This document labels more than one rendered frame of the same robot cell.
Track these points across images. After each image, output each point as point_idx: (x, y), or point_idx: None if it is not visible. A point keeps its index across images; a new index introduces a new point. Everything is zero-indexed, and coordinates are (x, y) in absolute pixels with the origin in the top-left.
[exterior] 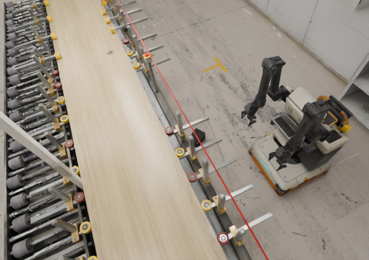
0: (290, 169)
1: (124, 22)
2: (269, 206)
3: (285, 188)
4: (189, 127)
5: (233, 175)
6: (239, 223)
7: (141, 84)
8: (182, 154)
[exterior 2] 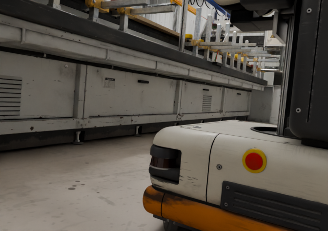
0: (237, 131)
1: (226, 37)
2: (90, 220)
3: (158, 136)
4: (140, 11)
5: (143, 174)
6: (6, 187)
7: (166, 27)
8: None
